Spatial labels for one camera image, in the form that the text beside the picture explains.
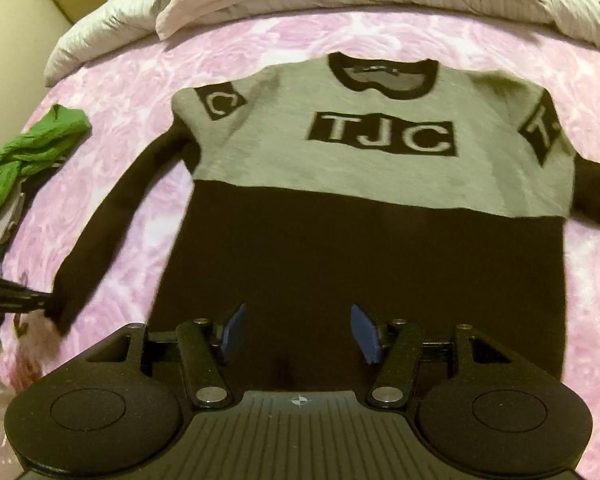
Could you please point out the pile of mixed clothes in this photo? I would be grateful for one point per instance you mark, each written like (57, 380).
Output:
(4, 220)

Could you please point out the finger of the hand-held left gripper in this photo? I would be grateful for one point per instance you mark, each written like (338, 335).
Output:
(14, 300)

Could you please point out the grey and black sweater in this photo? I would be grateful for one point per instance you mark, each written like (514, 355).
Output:
(360, 240)

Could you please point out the green cloth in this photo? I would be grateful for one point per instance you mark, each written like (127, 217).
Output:
(24, 155)

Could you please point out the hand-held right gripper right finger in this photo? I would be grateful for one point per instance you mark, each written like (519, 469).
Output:
(366, 335)

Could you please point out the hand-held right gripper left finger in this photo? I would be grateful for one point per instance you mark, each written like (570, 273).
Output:
(232, 335)

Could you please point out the pink floral blanket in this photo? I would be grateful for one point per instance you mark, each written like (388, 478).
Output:
(129, 85)

